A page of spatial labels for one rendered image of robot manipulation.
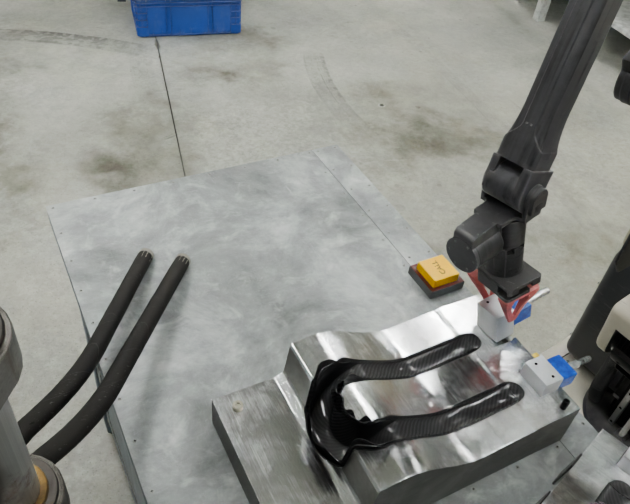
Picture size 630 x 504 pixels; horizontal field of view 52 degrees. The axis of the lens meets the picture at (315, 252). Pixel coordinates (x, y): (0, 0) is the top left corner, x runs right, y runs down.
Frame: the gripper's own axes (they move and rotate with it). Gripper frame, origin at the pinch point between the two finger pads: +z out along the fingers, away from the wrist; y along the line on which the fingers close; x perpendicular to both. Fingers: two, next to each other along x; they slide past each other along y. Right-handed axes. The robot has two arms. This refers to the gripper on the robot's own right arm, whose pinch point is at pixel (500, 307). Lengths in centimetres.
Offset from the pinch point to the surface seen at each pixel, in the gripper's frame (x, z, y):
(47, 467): -68, -21, 7
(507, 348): -1.5, 5.4, 3.8
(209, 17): 56, 43, -310
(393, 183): 74, 84, -151
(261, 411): -42.2, 0.4, -3.7
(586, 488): -6.2, 11.8, 26.3
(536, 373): -2.5, 3.8, 11.3
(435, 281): 0.3, 7.6, -18.4
